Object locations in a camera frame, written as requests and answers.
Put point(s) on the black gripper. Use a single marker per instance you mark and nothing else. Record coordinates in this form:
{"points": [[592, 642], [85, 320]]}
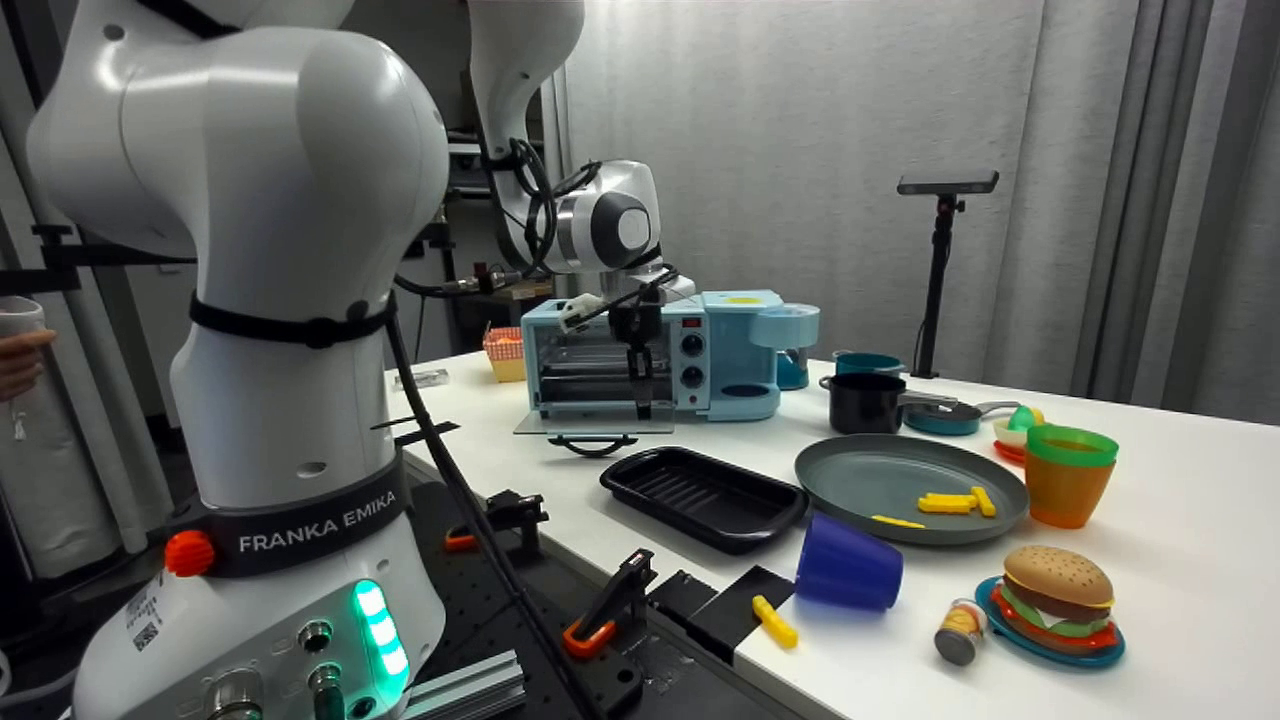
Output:
{"points": [[636, 320]]}

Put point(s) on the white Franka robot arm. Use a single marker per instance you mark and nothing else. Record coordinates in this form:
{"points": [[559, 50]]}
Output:
{"points": [[267, 203]]}

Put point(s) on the light blue toaster oven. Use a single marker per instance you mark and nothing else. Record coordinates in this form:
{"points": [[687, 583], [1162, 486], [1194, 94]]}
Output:
{"points": [[725, 340]]}

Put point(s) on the bare person hand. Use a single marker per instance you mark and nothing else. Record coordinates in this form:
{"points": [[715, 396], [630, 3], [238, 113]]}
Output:
{"points": [[21, 360]]}

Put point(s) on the black ribbed baking tray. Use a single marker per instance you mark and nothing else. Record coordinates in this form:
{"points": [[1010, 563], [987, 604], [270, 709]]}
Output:
{"points": [[702, 497]]}

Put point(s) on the orange plastic bowl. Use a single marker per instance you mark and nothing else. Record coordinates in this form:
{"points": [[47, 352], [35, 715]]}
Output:
{"points": [[504, 352]]}

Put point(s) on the dark metal shelf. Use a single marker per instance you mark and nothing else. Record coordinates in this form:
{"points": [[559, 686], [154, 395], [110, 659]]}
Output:
{"points": [[481, 315]]}

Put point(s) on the black toy pot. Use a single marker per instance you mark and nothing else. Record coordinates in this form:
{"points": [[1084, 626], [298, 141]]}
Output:
{"points": [[864, 401]]}

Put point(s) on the teal toy pot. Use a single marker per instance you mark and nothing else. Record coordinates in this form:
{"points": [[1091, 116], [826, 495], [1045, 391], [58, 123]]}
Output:
{"points": [[864, 360]]}

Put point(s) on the grey round plate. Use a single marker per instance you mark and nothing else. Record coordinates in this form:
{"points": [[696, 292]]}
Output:
{"points": [[883, 476]]}

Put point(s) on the yellow toy fry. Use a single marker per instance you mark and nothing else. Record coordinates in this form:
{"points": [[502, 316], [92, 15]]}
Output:
{"points": [[897, 521], [946, 497], [946, 511], [987, 503], [775, 621]]}

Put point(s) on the blue plastic cup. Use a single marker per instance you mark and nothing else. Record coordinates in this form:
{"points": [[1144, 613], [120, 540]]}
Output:
{"points": [[846, 566]]}

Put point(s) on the black perforated mounting board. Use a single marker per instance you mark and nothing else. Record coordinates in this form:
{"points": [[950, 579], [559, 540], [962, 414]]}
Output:
{"points": [[665, 683]]}

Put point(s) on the grey curtain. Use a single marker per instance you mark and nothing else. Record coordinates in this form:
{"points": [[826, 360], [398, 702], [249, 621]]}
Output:
{"points": [[826, 133]]}

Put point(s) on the small red plate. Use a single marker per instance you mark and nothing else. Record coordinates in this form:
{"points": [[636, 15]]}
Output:
{"points": [[1010, 453]]}

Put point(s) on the green yellow toy food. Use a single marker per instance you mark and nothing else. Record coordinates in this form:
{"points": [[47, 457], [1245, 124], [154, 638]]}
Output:
{"points": [[1026, 424]]}

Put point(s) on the small toy food can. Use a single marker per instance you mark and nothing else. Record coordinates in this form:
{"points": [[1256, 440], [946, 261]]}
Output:
{"points": [[958, 635]]}

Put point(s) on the orange cup green rim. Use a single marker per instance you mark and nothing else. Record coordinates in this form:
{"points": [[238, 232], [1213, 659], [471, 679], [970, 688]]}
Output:
{"points": [[1065, 483]]}

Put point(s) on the small teal plate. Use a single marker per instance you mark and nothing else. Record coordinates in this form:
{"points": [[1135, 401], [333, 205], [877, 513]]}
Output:
{"points": [[1021, 644]]}

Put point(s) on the toy hamburger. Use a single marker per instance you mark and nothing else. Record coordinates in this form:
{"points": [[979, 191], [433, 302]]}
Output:
{"points": [[1058, 594]]}

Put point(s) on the black camera tripod stand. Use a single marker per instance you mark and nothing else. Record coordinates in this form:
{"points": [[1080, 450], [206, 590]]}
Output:
{"points": [[940, 265]]}

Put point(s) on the aluminium profile rail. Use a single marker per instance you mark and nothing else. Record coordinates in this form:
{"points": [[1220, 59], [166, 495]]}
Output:
{"points": [[467, 686]]}

